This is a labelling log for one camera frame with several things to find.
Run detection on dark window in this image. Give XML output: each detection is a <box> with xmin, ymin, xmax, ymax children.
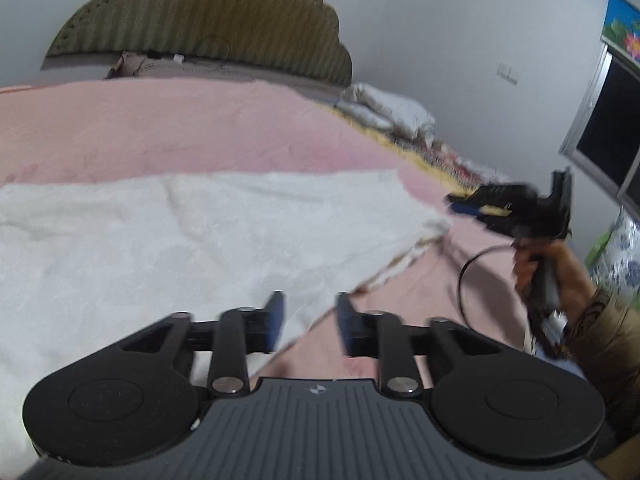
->
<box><xmin>560</xmin><ymin>44</ymin><xmax>639</xmax><ymax>216</ymax></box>

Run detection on olive striped headboard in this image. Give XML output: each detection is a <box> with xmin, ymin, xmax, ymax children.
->
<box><xmin>47</xmin><ymin>0</ymin><xmax>352</xmax><ymax>86</ymax></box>

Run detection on white folded quilt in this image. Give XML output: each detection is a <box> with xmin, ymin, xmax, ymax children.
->
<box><xmin>335</xmin><ymin>84</ymin><xmax>436</xmax><ymax>141</ymax></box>

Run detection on white wall switch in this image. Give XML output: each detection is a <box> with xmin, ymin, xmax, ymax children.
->
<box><xmin>497</xmin><ymin>63</ymin><xmax>521</xmax><ymax>86</ymax></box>

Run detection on patterned pillow at headboard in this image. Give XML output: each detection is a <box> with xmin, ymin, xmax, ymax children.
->
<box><xmin>106</xmin><ymin>52</ymin><xmax>284</xmax><ymax>82</ymax></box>

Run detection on white textured pants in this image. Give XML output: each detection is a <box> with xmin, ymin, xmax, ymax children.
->
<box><xmin>1</xmin><ymin>171</ymin><xmax>450</xmax><ymax>479</ymax></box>

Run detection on person's right hand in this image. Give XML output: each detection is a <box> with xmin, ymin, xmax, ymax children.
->
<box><xmin>513</xmin><ymin>238</ymin><xmax>598</xmax><ymax>330</ymax></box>

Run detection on pink bed blanket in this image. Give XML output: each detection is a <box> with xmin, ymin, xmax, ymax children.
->
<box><xmin>1</xmin><ymin>79</ymin><xmax>534</xmax><ymax>351</ymax></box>

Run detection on yellow patterned blanket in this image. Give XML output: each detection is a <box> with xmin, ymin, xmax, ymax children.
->
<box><xmin>324</xmin><ymin>105</ymin><xmax>511</xmax><ymax>195</ymax></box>

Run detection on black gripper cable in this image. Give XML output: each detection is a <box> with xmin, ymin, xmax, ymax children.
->
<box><xmin>456</xmin><ymin>242</ymin><xmax>572</xmax><ymax>356</ymax></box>

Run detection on floral wall picture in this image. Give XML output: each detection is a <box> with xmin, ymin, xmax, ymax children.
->
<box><xmin>601</xmin><ymin>0</ymin><xmax>640</xmax><ymax>66</ymax></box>

